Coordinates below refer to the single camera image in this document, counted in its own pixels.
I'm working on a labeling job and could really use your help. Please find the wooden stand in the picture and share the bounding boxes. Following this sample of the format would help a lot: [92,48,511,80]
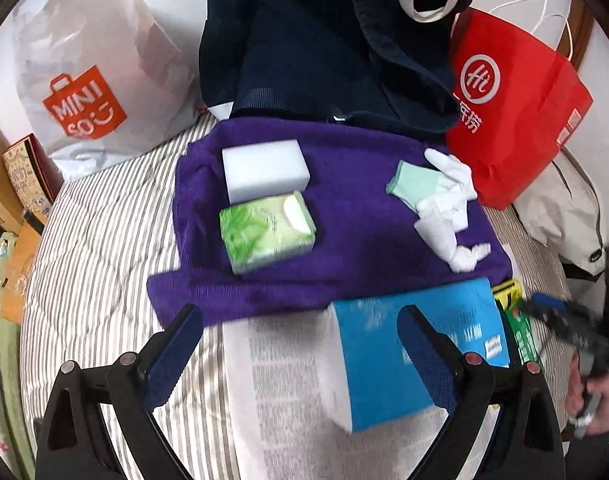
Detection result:
[0,123,43,326]

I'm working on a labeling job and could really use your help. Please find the red paper shopping bag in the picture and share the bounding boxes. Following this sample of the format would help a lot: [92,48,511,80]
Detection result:
[446,9,593,209]

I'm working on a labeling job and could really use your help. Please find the patterned book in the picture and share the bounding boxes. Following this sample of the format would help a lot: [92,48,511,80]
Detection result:
[2,133,64,217]

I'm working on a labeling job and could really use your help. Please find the white Miniso plastic bag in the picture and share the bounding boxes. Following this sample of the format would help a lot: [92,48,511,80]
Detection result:
[12,0,197,180]

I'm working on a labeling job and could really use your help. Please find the dark navy tote bag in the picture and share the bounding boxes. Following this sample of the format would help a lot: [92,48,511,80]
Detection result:
[199,0,472,139]

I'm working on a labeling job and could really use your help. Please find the yellow pouch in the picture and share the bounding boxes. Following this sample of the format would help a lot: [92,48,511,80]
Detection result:
[492,278,523,311]

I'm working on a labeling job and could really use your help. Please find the person's right hand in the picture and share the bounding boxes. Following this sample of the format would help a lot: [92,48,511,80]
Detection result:
[565,352,609,436]

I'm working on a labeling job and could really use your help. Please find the green tissue pack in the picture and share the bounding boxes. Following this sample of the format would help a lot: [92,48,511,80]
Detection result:
[219,191,316,275]

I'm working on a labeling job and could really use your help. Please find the purple towel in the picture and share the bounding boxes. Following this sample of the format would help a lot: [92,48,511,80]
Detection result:
[146,116,513,328]

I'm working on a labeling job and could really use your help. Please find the striped quilt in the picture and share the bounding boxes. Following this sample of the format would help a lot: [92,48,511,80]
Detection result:
[19,119,575,480]

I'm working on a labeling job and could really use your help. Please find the white gloves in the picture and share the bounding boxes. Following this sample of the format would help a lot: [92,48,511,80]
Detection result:
[414,148,491,273]

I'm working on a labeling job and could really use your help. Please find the mint green cloth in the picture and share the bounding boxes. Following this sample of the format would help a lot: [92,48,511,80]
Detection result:
[385,160,442,212]

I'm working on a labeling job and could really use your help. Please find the white foam sponge block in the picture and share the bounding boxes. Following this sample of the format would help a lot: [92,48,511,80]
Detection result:
[222,140,310,205]

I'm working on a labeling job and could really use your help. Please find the green snack packet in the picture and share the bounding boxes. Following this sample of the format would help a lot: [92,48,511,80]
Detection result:
[505,307,543,365]

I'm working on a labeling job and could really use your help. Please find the blue tissue pack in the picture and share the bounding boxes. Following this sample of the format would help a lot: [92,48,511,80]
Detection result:
[316,278,510,434]

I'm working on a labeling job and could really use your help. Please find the newspaper sheet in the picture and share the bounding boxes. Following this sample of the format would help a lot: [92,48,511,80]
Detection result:
[221,244,516,480]

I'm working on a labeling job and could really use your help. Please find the beige canvas bag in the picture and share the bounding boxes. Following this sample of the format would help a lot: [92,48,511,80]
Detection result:
[513,148,607,276]

